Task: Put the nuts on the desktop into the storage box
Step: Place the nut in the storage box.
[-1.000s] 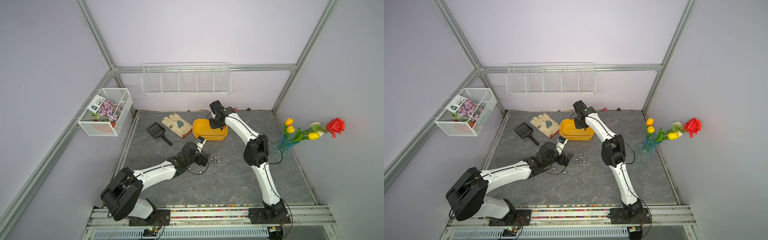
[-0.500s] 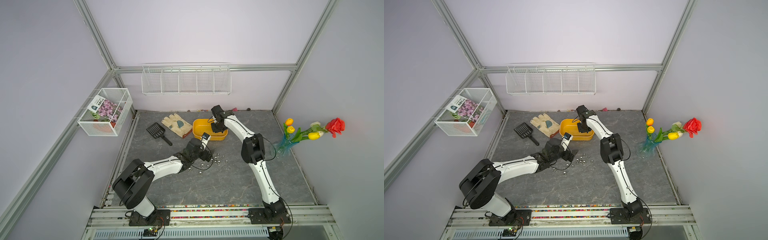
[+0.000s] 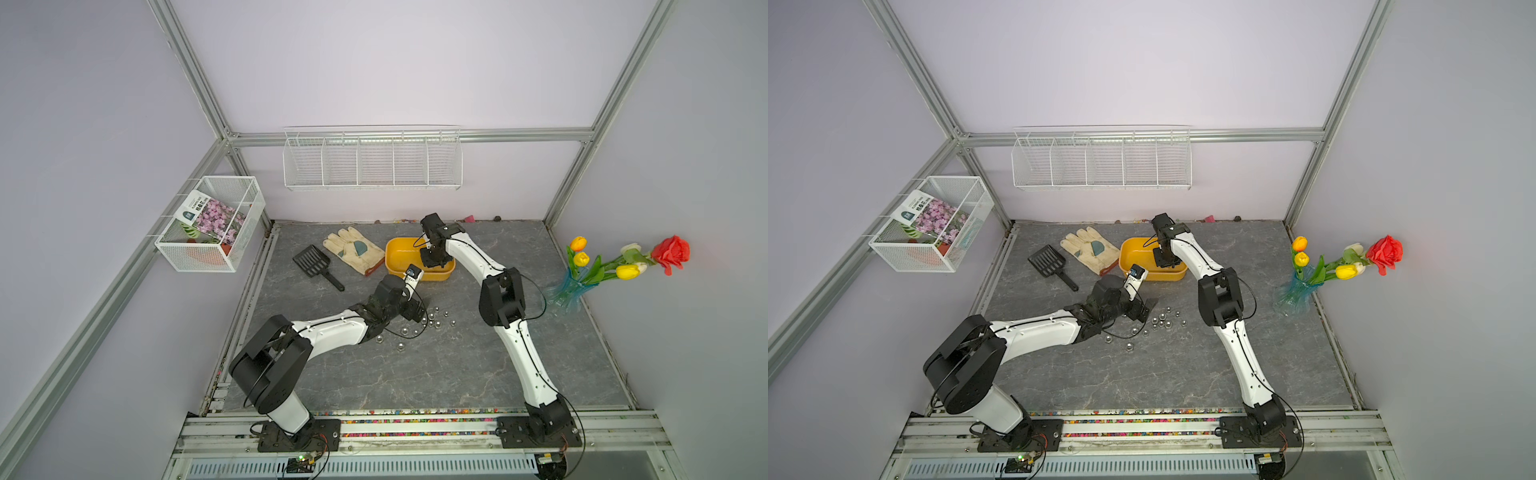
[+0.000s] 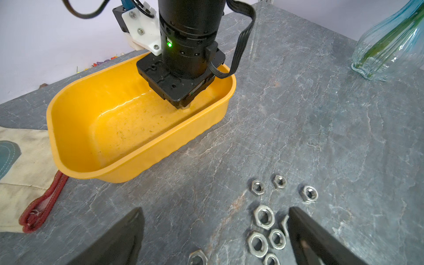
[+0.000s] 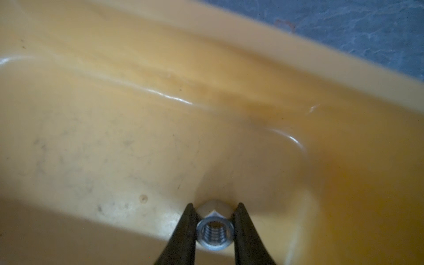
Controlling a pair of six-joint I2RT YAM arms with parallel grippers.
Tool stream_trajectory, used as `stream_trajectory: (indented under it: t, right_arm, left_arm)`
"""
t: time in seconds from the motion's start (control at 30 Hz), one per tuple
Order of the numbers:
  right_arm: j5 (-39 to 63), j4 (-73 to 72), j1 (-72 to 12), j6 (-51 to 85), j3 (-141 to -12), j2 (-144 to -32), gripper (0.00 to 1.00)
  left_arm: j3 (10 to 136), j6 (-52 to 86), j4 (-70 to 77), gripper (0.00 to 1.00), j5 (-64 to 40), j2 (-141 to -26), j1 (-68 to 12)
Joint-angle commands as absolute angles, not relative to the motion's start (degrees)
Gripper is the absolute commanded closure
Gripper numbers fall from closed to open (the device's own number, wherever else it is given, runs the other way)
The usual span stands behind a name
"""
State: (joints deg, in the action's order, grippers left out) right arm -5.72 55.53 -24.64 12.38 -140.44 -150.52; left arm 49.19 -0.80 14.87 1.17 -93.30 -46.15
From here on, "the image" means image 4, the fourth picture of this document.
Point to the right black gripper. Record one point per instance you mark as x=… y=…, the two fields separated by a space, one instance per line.
x=187 y=34

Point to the beige work glove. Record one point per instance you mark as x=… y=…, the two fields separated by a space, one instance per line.
x=30 y=180

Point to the yellow plastic storage box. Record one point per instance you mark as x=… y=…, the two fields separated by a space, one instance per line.
x=111 y=126

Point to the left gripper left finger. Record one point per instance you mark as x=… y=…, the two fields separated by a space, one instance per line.
x=120 y=245

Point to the steel hex nut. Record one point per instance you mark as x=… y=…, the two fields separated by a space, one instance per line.
x=277 y=239
x=309 y=194
x=257 y=187
x=264 y=217
x=279 y=182
x=257 y=244
x=271 y=259
x=197 y=257
x=284 y=225

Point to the blue glass vase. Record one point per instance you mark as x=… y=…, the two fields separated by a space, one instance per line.
x=394 y=47

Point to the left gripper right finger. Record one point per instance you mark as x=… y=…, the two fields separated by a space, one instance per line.
x=313 y=245

